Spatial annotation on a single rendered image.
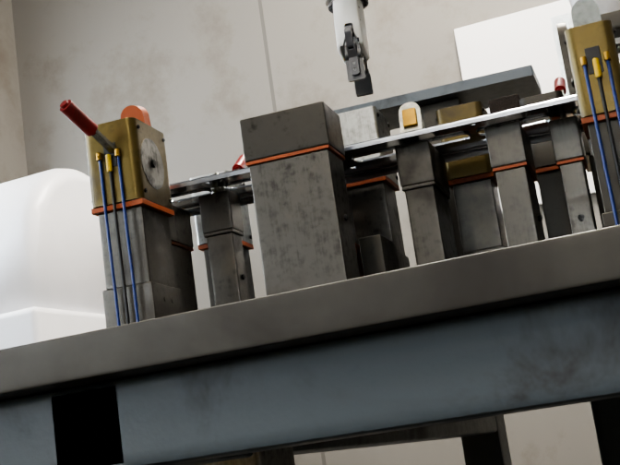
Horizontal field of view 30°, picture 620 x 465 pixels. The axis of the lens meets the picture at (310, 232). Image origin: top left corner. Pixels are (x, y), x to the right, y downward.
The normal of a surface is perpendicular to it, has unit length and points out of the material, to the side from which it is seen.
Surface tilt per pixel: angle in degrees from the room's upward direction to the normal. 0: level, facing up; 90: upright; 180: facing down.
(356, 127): 90
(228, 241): 90
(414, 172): 90
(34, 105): 90
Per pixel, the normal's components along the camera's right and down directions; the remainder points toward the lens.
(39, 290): 0.90, -0.21
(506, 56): -0.37, -0.14
